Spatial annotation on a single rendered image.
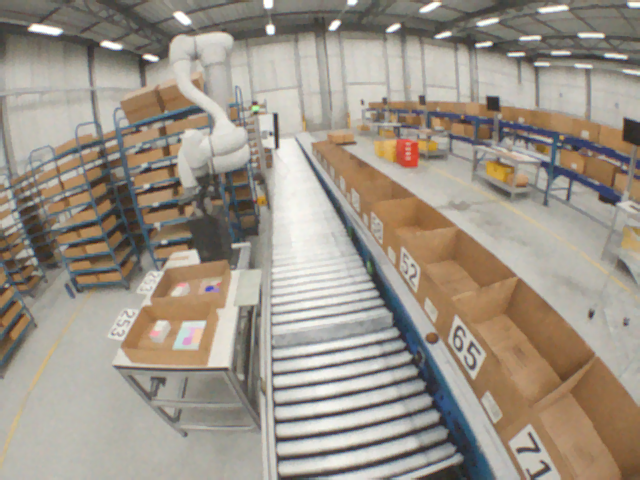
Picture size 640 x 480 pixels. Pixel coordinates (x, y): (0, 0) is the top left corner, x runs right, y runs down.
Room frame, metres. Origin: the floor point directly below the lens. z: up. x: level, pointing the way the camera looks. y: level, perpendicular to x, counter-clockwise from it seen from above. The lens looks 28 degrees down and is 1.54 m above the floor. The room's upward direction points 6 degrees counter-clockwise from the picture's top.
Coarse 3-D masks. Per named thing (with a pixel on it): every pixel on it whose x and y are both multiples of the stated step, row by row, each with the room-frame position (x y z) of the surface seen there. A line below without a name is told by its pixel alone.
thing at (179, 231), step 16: (176, 112) 2.28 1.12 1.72; (128, 128) 2.22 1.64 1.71; (192, 128) 2.29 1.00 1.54; (144, 144) 2.24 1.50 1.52; (160, 160) 2.25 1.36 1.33; (144, 208) 2.22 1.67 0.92; (144, 224) 2.25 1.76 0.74; (160, 224) 2.23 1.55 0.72; (176, 224) 2.64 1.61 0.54; (240, 224) 2.75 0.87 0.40; (160, 240) 2.25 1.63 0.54; (176, 240) 2.25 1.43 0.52
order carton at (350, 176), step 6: (360, 168) 2.10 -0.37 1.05; (366, 168) 2.10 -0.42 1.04; (372, 168) 2.10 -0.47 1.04; (342, 174) 1.93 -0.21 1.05; (348, 174) 2.09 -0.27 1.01; (354, 174) 2.09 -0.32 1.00; (360, 174) 2.10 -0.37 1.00; (366, 174) 2.10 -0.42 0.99; (372, 174) 2.10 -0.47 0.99; (378, 174) 1.99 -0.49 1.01; (384, 174) 1.87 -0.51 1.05; (348, 180) 1.75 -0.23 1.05; (354, 180) 2.09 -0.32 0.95; (360, 180) 2.09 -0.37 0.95; (366, 180) 2.10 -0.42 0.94; (372, 180) 2.10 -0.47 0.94; (348, 186) 1.76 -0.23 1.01; (342, 192) 1.98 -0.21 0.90; (348, 192) 1.77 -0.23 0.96
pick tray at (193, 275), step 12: (204, 264) 1.19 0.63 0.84; (216, 264) 1.19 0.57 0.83; (228, 264) 1.19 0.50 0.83; (168, 276) 1.15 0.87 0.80; (180, 276) 1.17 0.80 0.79; (192, 276) 1.18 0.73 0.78; (204, 276) 1.18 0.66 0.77; (216, 276) 1.19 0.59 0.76; (228, 276) 1.13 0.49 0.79; (156, 288) 0.99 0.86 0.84; (168, 288) 1.10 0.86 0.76; (192, 288) 1.09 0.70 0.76; (228, 288) 1.07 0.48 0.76; (156, 300) 0.89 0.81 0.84; (168, 300) 0.90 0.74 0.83; (180, 300) 0.90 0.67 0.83; (192, 300) 0.91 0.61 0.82; (204, 300) 0.92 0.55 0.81; (216, 300) 0.92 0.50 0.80
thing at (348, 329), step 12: (336, 324) 0.72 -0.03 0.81; (348, 324) 0.72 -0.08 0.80; (360, 324) 0.72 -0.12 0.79; (372, 324) 0.73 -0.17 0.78; (384, 324) 0.73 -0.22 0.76; (276, 336) 0.69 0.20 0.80; (288, 336) 0.70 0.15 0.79; (300, 336) 0.70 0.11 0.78; (312, 336) 0.71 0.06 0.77; (324, 336) 0.71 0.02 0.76; (336, 336) 0.72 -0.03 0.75; (348, 336) 0.72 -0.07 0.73
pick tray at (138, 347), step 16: (160, 304) 0.85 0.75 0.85; (176, 304) 0.85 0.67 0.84; (192, 304) 0.86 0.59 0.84; (208, 304) 0.86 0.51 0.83; (144, 320) 0.79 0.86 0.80; (160, 320) 0.84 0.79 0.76; (176, 320) 0.84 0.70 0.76; (192, 320) 0.84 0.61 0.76; (208, 320) 0.75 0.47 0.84; (128, 336) 0.65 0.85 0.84; (144, 336) 0.72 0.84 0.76; (176, 336) 0.73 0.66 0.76; (208, 336) 0.70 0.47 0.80; (128, 352) 0.57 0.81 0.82; (144, 352) 0.57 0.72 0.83; (160, 352) 0.57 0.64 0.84; (176, 352) 0.58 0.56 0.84; (192, 352) 0.58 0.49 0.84; (208, 352) 0.64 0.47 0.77
